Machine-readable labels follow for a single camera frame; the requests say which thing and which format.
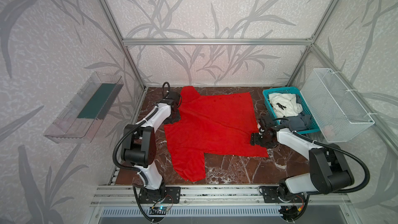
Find teal plastic laundry basket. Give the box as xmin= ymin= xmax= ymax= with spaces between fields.
xmin=263 ymin=87 xmax=320 ymax=134

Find red t shirt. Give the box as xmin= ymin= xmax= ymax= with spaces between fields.
xmin=164 ymin=86 xmax=268 ymax=182

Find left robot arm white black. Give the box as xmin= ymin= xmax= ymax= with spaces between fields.
xmin=113 ymin=90 xmax=181 ymax=192

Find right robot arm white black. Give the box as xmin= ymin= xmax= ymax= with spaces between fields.
xmin=250 ymin=115 xmax=354 ymax=198

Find white t shirt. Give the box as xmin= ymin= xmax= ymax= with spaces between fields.
xmin=268 ymin=93 xmax=303 ymax=118

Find grey t shirt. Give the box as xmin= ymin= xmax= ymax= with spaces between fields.
xmin=283 ymin=95 xmax=312 ymax=131

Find green circuit board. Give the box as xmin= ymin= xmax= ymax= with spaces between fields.
xmin=149 ymin=206 xmax=171 ymax=215

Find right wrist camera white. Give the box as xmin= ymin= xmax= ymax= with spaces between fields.
xmin=257 ymin=122 xmax=265 ymax=135

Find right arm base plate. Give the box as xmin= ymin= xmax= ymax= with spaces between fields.
xmin=258 ymin=186 xmax=305 ymax=203

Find white wire mesh basket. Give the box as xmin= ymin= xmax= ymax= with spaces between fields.
xmin=301 ymin=68 xmax=375 ymax=143

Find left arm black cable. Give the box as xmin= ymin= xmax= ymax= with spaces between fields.
xmin=112 ymin=81 xmax=172 ymax=173

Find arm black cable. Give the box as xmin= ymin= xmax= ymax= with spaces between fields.
xmin=112 ymin=81 xmax=172 ymax=173
xmin=267 ymin=117 xmax=371 ymax=194

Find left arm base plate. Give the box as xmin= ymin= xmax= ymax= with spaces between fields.
xmin=138 ymin=187 xmax=181 ymax=204

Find clear acrylic wall shelf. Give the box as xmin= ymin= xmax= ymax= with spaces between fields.
xmin=44 ymin=72 xmax=124 ymax=144

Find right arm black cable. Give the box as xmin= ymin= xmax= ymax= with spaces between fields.
xmin=267 ymin=117 xmax=371 ymax=194

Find aluminium frame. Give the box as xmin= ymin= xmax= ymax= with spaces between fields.
xmin=104 ymin=0 xmax=398 ymax=212

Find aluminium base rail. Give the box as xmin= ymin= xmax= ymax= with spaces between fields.
xmin=89 ymin=184 xmax=352 ymax=207

